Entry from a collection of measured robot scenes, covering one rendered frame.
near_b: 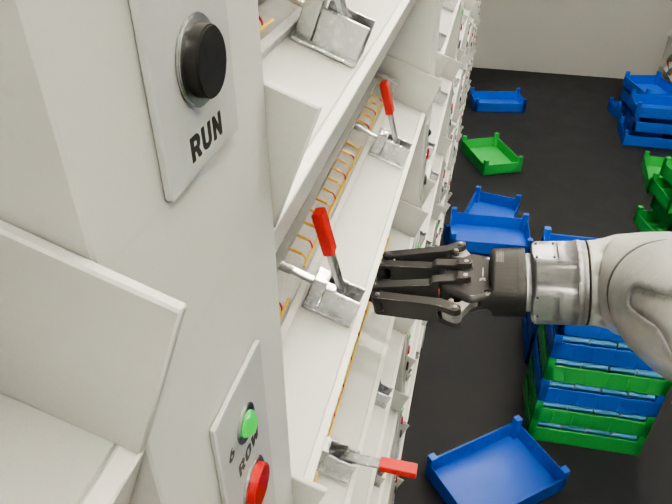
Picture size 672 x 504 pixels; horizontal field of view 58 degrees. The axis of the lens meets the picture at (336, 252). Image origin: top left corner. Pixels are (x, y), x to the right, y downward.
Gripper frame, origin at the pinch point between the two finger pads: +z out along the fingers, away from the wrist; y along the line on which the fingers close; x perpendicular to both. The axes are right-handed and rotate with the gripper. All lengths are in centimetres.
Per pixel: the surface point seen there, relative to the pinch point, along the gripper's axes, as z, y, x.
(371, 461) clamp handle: -5.8, 19.7, 6.3
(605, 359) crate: -42, -64, 72
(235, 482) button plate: -9, 44, -25
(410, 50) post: -6.7, -23.1, -19.2
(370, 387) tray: -3.4, 8.5, 8.4
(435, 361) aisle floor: 4, -88, 99
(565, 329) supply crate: -32, -63, 62
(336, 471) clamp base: -2.4, 20.5, 7.1
